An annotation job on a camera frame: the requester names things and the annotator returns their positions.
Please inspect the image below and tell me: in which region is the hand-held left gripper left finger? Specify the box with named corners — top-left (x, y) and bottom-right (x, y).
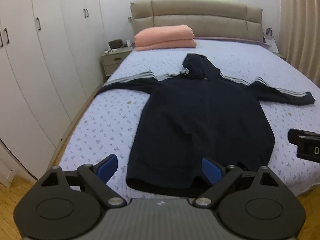
top-left (37, 154), bottom-right (127, 208)

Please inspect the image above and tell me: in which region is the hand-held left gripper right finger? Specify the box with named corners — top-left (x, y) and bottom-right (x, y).
top-left (193, 157), bottom-right (282, 208)

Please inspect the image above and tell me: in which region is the navy striped hooded jacket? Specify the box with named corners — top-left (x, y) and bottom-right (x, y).
top-left (102, 53), bottom-right (315, 197)

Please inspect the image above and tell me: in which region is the bed with floral bedspread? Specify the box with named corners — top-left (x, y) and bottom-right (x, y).
top-left (57, 36), bottom-right (320, 201)

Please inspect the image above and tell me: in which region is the beige nightstand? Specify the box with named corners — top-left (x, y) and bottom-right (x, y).
top-left (100, 46), bottom-right (133, 77)

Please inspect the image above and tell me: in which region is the white wardrobe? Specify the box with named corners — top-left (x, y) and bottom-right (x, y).
top-left (0, 0), bottom-right (105, 180)

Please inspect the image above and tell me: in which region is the beige curtain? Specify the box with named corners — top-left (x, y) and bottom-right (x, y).
top-left (278, 0), bottom-right (320, 87)

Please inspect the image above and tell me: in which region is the dark clutter on nightstand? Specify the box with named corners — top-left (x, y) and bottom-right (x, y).
top-left (108, 39), bottom-right (124, 49)

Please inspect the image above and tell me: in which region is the pink folded blanket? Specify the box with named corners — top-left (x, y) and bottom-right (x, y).
top-left (134, 25), bottom-right (195, 47)
top-left (135, 39), bottom-right (197, 52)

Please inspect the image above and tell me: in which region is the beige padded headboard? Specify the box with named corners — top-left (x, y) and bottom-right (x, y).
top-left (130, 0), bottom-right (264, 43)

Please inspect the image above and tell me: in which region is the white bag with blue handles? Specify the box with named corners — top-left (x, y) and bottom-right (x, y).
top-left (262, 27), bottom-right (279, 54)

